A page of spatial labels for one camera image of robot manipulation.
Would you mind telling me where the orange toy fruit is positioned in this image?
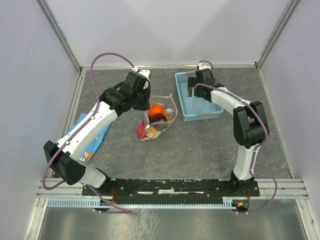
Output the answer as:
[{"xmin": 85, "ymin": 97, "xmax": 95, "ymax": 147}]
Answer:
[{"xmin": 148, "ymin": 103, "xmax": 164, "ymax": 118}]

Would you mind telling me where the clear dotted zip top bag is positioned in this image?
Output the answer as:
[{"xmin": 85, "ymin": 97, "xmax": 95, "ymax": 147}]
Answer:
[{"xmin": 135, "ymin": 94, "xmax": 178, "ymax": 142}]

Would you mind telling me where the dark maroon toy fruit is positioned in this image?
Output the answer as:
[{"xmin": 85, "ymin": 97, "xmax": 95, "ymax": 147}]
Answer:
[{"xmin": 149, "ymin": 113, "xmax": 168, "ymax": 124}]

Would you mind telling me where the red toy apple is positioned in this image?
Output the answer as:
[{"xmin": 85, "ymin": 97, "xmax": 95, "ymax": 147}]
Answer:
[{"xmin": 135, "ymin": 122, "xmax": 148, "ymax": 139}]

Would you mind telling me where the green toy lime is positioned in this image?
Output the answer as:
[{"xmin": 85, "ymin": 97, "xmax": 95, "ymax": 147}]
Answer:
[{"xmin": 146, "ymin": 126, "xmax": 162, "ymax": 139}]

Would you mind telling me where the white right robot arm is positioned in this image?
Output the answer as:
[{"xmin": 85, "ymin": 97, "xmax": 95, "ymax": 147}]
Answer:
[{"xmin": 187, "ymin": 66, "xmax": 269, "ymax": 196}]

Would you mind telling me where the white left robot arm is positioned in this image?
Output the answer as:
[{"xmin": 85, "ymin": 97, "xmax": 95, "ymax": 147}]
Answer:
[{"xmin": 43, "ymin": 70, "xmax": 151, "ymax": 195}]

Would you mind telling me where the light blue plastic basket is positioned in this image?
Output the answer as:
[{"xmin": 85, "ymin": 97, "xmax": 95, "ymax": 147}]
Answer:
[{"xmin": 175, "ymin": 71, "xmax": 224, "ymax": 122}]

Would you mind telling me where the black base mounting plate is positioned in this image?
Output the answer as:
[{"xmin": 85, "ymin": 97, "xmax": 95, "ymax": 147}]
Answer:
[{"xmin": 96, "ymin": 178, "xmax": 260, "ymax": 205}]

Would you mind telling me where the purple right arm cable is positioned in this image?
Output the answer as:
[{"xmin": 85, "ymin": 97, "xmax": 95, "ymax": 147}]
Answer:
[{"xmin": 193, "ymin": 59, "xmax": 278, "ymax": 215}]

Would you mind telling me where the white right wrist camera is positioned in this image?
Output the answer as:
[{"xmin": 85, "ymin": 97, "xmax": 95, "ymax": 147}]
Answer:
[{"xmin": 197, "ymin": 60, "xmax": 213, "ymax": 70}]

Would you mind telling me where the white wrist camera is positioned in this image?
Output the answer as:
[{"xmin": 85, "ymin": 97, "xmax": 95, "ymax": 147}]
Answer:
[
  {"xmin": 197, "ymin": 60, "xmax": 213, "ymax": 70},
  {"xmin": 131, "ymin": 66, "xmax": 151, "ymax": 81}
]

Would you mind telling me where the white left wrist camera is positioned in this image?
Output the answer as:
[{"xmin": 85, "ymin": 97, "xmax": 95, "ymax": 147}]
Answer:
[{"xmin": 131, "ymin": 66, "xmax": 151, "ymax": 81}]

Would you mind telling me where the light blue cable duct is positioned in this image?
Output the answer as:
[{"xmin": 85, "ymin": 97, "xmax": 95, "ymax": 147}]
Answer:
[{"xmin": 47, "ymin": 196, "xmax": 248, "ymax": 208}]

